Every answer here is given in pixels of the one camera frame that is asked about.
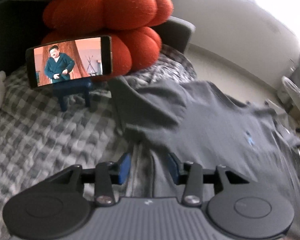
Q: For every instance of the grey sofa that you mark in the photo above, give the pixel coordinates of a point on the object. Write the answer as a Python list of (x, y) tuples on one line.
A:
[(180, 32)]

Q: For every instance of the window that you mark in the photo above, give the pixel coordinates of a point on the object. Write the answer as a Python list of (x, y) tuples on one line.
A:
[(265, 2)]

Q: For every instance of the grey shirt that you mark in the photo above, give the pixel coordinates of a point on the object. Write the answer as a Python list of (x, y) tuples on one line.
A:
[(190, 120)]

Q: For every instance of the grey checked quilt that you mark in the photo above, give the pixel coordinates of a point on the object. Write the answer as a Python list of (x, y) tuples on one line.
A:
[(52, 135)]

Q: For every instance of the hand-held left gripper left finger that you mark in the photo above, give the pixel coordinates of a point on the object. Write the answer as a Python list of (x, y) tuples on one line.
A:
[(125, 167)]

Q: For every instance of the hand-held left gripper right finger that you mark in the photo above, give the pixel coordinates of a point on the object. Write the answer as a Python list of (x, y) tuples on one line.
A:
[(172, 166)]

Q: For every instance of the blue phone stand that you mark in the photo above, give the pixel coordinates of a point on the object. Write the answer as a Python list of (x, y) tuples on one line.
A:
[(70, 90)]

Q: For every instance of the smartphone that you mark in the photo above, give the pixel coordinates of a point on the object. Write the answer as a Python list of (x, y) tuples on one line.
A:
[(67, 60)]

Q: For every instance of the orange knot cushion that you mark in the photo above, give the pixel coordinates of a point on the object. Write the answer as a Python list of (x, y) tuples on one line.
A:
[(102, 7)]

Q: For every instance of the white grey office chair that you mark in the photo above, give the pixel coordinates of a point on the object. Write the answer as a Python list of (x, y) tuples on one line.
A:
[(293, 90)]

